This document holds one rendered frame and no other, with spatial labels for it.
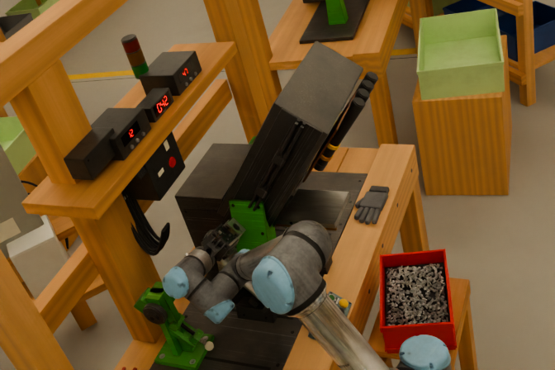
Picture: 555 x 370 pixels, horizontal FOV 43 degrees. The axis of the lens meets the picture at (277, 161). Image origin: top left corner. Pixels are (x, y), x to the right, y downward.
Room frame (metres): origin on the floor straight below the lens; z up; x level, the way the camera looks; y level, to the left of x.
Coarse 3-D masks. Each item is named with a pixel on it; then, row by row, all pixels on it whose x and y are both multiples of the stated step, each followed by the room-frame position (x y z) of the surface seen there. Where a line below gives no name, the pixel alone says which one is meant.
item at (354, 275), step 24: (384, 144) 2.35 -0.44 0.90; (384, 168) 2.19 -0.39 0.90; (408, 168) 2.18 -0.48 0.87; (360, 192) 2.09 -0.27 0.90; (408, 192) 2.14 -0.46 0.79; (384, 216) 1.92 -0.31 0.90; (360, 240) 1.83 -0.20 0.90; (384, 240) 1.85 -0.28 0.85; (336, 264) 1.75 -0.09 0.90; (360, 264) 1.72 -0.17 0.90; (336, 288) 1.64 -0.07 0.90; (360, 288) 1.62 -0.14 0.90; (360, 312) 1.58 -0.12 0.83; (288, 360) 1.41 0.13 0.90; (312, 360) 1.39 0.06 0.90
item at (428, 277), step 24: (384, 264) 1.71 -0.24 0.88; (408, 264) 1.68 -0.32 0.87; (432, 264) 1.65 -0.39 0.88; (384, 288) 1.61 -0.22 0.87; (408, 288) 1.58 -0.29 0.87; (432, 288) 1.54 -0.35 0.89; (384, 312) 1.51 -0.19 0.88; (408, 312) 1.48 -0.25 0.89; (432, 312) 1.45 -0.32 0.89; (384, 336) 1.42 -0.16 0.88; (408, 336) 1.40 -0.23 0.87
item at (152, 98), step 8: (160, 88) 1.98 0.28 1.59; (168, 88) 1.96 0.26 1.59; (152, 96) 1.94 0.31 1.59; (160, 96) 1.93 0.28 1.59; (168, 96) 1.95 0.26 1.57; (144, 104) 1.90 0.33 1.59; (152, 104) 1.89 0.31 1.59; (160, 104) 1.91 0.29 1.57; (168, 104) 1.94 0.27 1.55; (152, 112) 1.87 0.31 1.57; (160, 112) 1.90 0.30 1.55; (152, 120) 1.87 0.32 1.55
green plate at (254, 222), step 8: (232, 200) 1.75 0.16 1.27; (240, 200) 1.74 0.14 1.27; (248, 200) 1.73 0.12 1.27; (232, 208) 1.74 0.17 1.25; (240, 208) 1.73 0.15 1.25; (248, 208) 1.72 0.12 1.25; (232, 216) 1.74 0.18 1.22; (240, 216) 1.72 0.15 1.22; (248, 216) 1.71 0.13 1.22; (256, 216) 1.70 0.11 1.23; (264, 216) 1.69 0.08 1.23; (240, 224) 1.72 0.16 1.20; (248, 224) 1.71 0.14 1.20; (256, 224) 1.69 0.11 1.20; (264, 224) 1.68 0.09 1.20; (248, 232) 1.70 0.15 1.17; (256, 232) 1.69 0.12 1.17; (264, 232) 1.68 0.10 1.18; (272, 232) 1.72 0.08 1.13; (240, 240) 1.71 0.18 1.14; (248, 240) 1.70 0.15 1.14; (256, 240) 1.69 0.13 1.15; (264, 240) 1.67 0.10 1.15; (240, 248) 1.71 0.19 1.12; (248, 248) 1.70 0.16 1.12
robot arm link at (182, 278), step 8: (192, 256) 1.50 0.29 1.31; (176, 264) 1.48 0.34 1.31; (184, 264) 1.46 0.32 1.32; (192, 264) 1.47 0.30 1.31; (200, 264) 1.48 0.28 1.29; (168, 272) 1.44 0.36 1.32; (176, 272) 1.43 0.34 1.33; (184, 272) 1.43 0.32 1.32; (192, 272) 1.44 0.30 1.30; (200, 272) 1.46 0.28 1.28; (168, 280) 1.42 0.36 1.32; (176, 280) 1.41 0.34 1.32; (184, 280) 1.41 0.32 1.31; (192, 280) 1.42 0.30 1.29; (200, 280) 1.42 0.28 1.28; (168, 288) 1.41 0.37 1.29; (176, 288) 1.40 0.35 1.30; (184, 288) 1.39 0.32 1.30; (192, 288) 1.40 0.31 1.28; (176, 296) 1.40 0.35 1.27; (184, 296) 1.41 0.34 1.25
